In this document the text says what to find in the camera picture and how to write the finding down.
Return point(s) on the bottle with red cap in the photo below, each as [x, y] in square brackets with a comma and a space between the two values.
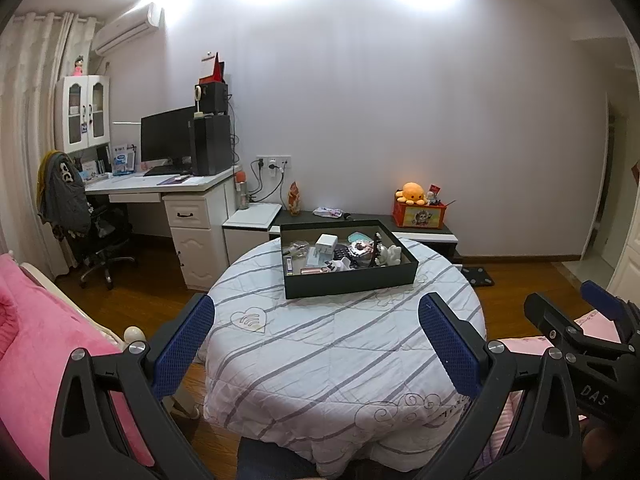
[242, 192]

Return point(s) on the white desk with drawers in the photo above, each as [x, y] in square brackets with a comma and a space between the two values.
[200, 255]

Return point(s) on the red printed storage box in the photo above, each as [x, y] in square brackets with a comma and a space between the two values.
[420, 217]

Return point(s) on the white power adapter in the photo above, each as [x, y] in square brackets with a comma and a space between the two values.
[327, 244]

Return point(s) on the orange octopus plush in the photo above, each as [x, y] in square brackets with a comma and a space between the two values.
[412, 192]

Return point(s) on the small black speaker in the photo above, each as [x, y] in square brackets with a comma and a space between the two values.
[216, 97]

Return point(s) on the white and blue card box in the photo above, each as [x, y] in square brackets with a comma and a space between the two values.
[95, 172]

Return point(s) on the grey printed jacket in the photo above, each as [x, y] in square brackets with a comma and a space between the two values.
[67, 195]

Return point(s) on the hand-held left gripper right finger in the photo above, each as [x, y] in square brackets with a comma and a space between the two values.
[447, 345]

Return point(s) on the black keyboard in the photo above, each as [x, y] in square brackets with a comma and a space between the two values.
[165, 170]

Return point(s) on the dark green cardboard box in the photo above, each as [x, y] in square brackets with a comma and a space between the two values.
[350, 282]

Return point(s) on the black office chair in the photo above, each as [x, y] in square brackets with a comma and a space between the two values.
[100, 240]

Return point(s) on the white glass-door cabinet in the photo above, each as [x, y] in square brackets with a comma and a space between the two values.
[60, 120]

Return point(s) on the pink blanket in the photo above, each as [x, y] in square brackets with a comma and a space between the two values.
[50, 340]

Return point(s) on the small red card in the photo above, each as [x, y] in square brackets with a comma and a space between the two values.
[435, 192]

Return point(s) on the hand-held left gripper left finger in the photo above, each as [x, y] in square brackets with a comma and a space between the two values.
[182, 342]

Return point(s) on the black floor scale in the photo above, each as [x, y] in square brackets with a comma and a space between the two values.
[477, 276]

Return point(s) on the white round plug-in device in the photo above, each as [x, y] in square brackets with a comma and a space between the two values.
[340, 264]

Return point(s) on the clear plastic box blue label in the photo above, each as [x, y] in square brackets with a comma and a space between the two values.
[312, 257]

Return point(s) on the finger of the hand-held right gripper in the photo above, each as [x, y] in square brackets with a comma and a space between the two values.
[600, 297]
[545, 317]

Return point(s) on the white wall outlet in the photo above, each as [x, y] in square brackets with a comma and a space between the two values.
[280, 161]

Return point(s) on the clear case with teal label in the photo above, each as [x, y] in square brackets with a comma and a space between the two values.
[356, 236]

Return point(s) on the round table with striped cloth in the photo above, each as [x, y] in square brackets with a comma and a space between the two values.
[325, 360]

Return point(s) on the blue and white carton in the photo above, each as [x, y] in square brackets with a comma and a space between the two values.
[123, 160]

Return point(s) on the small pink doll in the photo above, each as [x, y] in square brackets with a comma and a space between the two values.
[78, 67]

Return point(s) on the white bed frame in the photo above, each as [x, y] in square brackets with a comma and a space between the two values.
[132, 332]

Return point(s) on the white round desk lamp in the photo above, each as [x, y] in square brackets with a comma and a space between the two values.
[198, 92]

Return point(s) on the red paper box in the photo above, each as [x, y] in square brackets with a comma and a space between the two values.
[217, 72]

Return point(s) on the beige curtain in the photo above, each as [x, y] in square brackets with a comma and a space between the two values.
[25, 135]

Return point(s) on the purple mouse pad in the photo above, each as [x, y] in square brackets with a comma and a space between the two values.
[175, 179]

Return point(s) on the black computer monitor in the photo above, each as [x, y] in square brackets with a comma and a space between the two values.
[167, 137]

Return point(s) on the white low cabinet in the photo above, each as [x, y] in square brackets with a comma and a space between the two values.
[245, 245]

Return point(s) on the yellow garment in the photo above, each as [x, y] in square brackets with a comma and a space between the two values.
[45, 170]

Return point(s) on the white air conditioner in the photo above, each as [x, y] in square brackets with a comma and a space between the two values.
[125, 30]

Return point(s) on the white patterned cloth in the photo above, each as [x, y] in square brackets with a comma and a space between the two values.
[327, 211]

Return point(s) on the black computer tower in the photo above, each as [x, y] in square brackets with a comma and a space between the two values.
[212, 145]

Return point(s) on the pink white block figure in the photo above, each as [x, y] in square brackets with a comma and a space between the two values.
[390, 256]

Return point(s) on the orange figurine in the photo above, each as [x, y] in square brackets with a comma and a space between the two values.
[294, 199]

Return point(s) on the clear small plastic box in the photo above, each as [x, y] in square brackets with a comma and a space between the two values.
[295, 248]

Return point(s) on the person's dark trousers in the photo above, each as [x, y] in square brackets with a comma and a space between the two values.
[265, 455]

